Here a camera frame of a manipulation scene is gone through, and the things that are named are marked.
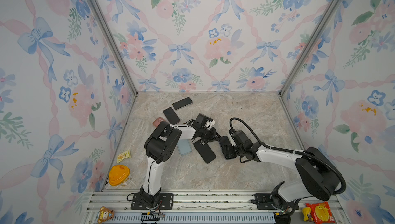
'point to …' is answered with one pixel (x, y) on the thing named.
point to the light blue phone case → (184, 146)
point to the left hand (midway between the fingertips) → (222, 137)
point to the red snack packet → (321, 212)
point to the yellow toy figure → (306, 211)
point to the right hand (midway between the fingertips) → (226, 148)
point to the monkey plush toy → (105, 215)
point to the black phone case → (204, 150)
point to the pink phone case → (157, 122)
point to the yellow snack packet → (123, 155)
